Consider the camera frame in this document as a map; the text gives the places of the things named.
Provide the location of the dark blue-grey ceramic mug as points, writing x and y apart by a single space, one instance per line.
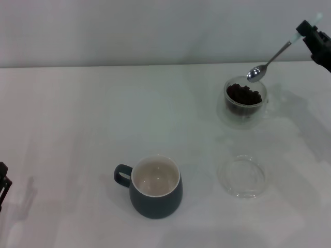
155 205

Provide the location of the clear double-wall glass cup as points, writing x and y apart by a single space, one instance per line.
225 117

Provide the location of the clear glass saucer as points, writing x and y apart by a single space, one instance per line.
254 182

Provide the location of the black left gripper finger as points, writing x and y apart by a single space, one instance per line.
3 180

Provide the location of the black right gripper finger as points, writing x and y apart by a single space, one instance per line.
326 38
309 32

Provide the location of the coffee beans pile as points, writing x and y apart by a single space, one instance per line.
243 96

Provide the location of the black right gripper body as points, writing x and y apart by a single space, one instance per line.
324 56

